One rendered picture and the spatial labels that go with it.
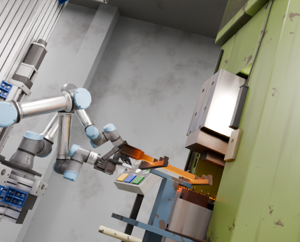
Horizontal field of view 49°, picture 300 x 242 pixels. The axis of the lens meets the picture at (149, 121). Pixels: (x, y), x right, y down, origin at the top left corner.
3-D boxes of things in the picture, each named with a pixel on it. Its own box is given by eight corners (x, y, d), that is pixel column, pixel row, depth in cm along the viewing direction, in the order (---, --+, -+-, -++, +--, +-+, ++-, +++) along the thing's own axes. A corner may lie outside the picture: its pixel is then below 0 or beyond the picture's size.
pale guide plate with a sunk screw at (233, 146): (231, 158, 168) (239, 128, 173) (223, 160, 177) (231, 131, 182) (234, 159, 168) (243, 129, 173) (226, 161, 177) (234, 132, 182)
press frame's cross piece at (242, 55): (251, 62, 198) (268, 0, 212) (221, 84, 236) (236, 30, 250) (312, 90, 204) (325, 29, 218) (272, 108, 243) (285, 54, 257)
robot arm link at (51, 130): (23, 148, 216) (67, 81, 230) (33, 154, 230) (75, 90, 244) (37, 156, 213) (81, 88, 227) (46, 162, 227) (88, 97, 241)
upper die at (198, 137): (196, 142, 193) (200, 127, 196) (184, 147, 212) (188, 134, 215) (257, 167, 200) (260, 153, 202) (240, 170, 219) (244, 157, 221)
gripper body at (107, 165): (112, 175, 188) (92, 168, 186) (117, 161, 190) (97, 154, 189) (114, 175, 181) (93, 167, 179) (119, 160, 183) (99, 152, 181)
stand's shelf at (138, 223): (137, 226, 116) (138, 221, 117) (111, 216, 153) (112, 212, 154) (207, 251, 124) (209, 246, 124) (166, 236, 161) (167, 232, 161)
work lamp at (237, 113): (234, 124, 177) (269, -7, 204) (228, 127, 184) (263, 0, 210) (240, 127, 178) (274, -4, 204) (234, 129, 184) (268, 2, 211)
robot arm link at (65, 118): (54, 90, 192) (47, 173, 189) (62, 88, 184) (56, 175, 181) (71, 92, 200) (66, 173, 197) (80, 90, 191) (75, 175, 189)
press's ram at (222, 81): (210, 123, 183) (227, 62, 195) (186, 135, 220) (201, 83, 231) (274, 150, 190) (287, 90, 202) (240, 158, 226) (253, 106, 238)
